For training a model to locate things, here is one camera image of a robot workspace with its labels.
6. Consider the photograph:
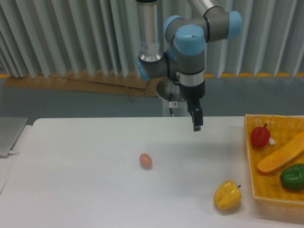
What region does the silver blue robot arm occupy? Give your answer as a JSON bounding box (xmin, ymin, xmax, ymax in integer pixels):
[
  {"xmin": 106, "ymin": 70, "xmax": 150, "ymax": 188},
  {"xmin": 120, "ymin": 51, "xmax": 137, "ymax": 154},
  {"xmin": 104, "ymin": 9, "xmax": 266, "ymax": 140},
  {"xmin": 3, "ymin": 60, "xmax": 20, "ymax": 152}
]
[{"xmin": 136, "ymin": 0, "xmax": 243, "ymax": 131}]

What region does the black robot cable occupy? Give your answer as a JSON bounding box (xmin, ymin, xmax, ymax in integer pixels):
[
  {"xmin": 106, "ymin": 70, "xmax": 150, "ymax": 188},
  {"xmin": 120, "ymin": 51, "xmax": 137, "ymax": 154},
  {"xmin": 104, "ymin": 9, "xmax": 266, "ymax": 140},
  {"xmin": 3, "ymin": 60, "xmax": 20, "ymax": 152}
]
[{"xmin": 169, "ymin": 93, "xmax": 175, "ymax": 117}]

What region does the yellow wicker basket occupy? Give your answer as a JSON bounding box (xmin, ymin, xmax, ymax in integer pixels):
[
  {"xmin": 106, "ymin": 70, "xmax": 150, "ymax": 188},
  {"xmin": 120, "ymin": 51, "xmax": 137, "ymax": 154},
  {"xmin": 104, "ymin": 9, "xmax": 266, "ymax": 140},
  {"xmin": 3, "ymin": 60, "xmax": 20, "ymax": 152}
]
[{"xmin": 244, "ymin": 114, "xmax": 304, "ymax": 207}]

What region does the yellow floor tape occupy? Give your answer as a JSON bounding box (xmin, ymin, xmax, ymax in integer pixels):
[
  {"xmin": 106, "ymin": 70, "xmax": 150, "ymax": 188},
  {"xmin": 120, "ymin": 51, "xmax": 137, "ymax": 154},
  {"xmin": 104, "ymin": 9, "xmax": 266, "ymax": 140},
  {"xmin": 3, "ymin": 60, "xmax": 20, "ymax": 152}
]
[{"xmin": 206, "ymin": 72, "xmax": 304, "ymax": 78}]

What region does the silver laptop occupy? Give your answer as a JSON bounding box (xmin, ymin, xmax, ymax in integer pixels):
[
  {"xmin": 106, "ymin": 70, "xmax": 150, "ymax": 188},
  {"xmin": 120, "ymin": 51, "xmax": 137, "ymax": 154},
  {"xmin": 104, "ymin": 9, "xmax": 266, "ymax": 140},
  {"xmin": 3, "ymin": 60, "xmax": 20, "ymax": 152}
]
[{"xmin": 0, "ymin": 117, "xmax": 28, "ymax": 158}]

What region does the small white object in basket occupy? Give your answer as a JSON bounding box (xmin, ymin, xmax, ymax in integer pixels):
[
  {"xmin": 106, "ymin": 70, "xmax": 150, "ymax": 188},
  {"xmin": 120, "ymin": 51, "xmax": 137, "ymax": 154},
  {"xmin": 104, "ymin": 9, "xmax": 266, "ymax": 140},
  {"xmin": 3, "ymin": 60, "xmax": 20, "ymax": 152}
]
[{"xmin": 268, "ymin": 138, "xmax": 276, "ymax": 145}]

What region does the brown cardboard sheet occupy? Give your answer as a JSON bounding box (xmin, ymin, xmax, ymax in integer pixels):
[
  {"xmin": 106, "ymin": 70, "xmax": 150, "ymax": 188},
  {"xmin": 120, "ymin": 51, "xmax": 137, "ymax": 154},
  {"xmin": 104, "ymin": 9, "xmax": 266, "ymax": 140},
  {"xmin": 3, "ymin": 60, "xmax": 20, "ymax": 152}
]
[{"xmin": 5, "ymin": 70, "xmax": 162, "ymax": 101}]

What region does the red bell pepper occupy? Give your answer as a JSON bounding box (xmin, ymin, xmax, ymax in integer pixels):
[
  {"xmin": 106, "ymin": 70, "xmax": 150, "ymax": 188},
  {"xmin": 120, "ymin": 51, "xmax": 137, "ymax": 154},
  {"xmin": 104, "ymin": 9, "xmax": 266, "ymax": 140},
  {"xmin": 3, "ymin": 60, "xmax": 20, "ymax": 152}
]
[{"xmin": 250, "ymin": 123, "xmax": 271, "ymax": 148}]

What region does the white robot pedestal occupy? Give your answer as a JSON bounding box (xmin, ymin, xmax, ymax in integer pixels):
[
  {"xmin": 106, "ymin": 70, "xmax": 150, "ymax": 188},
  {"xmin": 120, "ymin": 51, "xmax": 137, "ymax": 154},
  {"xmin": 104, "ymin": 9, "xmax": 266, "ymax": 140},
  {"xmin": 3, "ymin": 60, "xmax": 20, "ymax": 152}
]
[{"xmin": 162, "ymin": 100, "xmax": 190, "ymax": 117}]

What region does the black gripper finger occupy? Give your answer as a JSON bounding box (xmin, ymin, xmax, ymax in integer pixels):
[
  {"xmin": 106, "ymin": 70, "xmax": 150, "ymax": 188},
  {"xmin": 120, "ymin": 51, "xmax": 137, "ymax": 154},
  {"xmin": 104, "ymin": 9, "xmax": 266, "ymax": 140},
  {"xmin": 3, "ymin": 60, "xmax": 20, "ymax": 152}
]
[
  {"xmin": 187, "ymin": 100, "xmax": 193, "ymax": 118},
  {"xmin": 191, "ymin": 100, "xmax": 203, "ymax": 132}
]

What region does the yellow bell pepper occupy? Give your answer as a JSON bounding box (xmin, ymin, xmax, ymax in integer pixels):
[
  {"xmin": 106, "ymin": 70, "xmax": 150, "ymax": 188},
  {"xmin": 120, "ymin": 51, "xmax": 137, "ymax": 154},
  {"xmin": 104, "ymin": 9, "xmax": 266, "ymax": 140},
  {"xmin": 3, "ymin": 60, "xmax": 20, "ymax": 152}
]
[{"xmin": 213, "ymin": 180, "xmax": 242, "ymax": 211}]

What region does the green bell pepper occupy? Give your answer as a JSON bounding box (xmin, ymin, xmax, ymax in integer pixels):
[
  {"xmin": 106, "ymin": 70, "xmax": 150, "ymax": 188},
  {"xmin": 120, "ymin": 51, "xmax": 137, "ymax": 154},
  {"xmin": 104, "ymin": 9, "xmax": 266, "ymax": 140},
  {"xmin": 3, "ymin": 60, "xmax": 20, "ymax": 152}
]
[{"xmin": 280, "ymin": 163, "xmax": 304, "ymax": 190}]

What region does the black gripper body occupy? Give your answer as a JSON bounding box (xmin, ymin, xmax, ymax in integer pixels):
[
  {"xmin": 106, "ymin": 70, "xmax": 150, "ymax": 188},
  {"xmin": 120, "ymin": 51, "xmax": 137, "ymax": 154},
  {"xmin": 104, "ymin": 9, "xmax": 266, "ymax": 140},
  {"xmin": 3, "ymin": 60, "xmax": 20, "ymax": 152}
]
[{"xmin": 180, "ymin": 81, "xmax": 205, "ymax": 101}]

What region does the brown egg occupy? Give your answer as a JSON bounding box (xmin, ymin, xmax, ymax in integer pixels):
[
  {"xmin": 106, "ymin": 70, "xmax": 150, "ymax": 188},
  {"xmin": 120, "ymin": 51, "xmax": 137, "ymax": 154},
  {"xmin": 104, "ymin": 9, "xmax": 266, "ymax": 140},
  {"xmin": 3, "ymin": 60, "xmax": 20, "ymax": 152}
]
[{"xmin": 139, "ymin": 153, "xmax": 152, "ymax": 170}]

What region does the white side table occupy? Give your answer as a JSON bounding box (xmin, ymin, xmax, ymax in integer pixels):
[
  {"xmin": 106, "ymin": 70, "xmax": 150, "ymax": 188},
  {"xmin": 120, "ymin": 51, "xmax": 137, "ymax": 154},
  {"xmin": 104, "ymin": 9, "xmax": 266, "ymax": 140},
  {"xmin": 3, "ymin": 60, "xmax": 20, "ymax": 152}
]
[{"xmin": 0, "ymin": 124, "xmax": 32, "ymax": 195}]

